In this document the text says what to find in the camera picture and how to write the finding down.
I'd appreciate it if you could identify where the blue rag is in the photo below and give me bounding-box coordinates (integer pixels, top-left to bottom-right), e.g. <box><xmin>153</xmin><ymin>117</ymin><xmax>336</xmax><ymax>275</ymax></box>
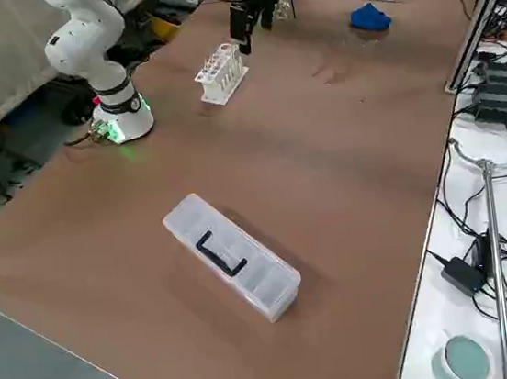
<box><xmin>347</xmin><ymin>0</ymin><xmax>394</xmax><ymax>35</ymax></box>

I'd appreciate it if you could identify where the clear plastic compartment box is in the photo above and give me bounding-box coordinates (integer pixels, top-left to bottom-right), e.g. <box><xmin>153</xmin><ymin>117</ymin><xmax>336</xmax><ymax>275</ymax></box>
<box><xmin>159</xmin><ymin>182</ymin><xmax>307</xmax><ymax>335</ymax></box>

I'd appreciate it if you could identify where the silver tripod rod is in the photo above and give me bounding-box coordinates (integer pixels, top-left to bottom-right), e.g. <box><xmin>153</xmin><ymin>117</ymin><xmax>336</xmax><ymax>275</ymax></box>
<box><xmin>449</xmin><ymin>129</ymin><xmax>507</xmax><ymax>379</ymax></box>

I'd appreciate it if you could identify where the black power adapter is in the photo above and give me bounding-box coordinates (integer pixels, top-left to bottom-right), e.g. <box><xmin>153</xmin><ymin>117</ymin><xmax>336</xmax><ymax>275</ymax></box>
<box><xmin>438</xmin><ymin>252</ymin><xmax>490</xmax><ymax>300</ymax></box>

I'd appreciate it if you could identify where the white test tube rack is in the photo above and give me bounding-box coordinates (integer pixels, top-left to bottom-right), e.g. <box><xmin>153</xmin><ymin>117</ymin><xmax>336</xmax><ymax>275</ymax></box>
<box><xmin>190</xmin><ymin>39</ymin><xmax>254</xmax><ymax>109</ymax></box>

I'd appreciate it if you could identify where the yellow object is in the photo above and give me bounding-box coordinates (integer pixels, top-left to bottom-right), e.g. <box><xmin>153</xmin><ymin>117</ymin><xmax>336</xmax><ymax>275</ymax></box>
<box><xmin>149</xmin><ymin>12</ymin><xmax>183</xmax><ymax>41</ymax></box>

